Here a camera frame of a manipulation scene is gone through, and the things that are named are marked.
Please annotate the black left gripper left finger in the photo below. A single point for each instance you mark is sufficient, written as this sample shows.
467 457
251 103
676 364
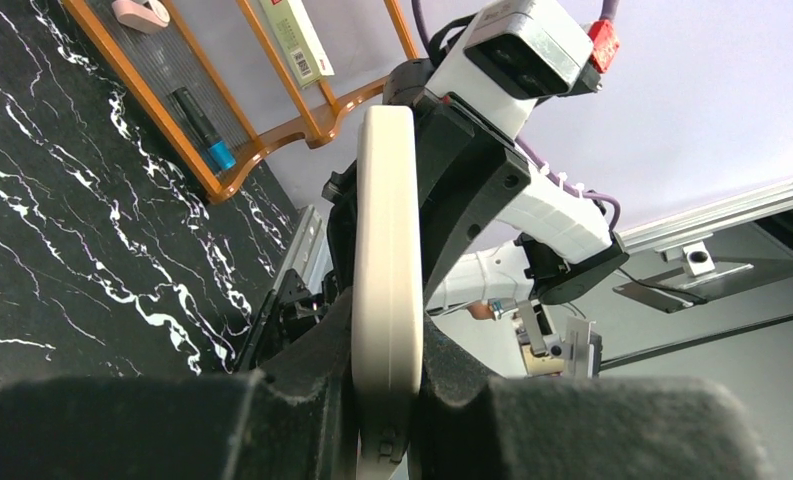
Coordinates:
289 419

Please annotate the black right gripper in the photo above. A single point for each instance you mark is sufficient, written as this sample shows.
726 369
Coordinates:
467 172

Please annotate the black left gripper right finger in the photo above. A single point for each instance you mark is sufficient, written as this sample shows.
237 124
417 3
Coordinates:
472 423

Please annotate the beige phone case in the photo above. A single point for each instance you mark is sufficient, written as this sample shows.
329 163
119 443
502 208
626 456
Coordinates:
388 303

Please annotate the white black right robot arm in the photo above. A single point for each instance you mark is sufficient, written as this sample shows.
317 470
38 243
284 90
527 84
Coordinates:
565 247

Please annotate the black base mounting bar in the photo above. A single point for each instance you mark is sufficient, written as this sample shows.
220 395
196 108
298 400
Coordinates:
288 312

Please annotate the white box on rack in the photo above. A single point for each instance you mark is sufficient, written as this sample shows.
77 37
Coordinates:
298 40

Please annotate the black blue marker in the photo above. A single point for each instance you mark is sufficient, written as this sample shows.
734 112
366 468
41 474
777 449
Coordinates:
221 157

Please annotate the orange wooden tiered rack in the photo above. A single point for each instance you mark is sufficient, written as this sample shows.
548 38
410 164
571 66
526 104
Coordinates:
226 55

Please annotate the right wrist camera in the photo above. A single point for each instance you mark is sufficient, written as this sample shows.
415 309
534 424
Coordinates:
512 55

